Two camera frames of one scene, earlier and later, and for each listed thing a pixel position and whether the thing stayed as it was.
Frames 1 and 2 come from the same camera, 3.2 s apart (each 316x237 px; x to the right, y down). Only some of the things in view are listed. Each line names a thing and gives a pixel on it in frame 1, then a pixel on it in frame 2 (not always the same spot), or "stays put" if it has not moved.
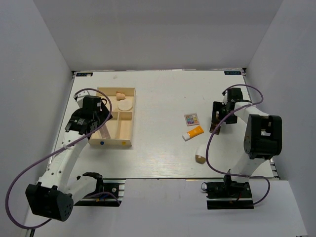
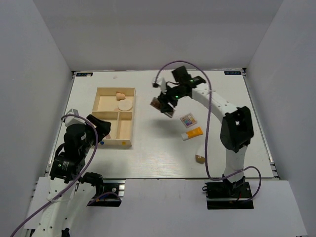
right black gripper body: (221, 108) -> (172, 96)
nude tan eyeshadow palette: (213, 126) -> (155, 102)
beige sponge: (120, 96) stays put
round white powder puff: (125, 104) stays put
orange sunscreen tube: (195, 132) stays put
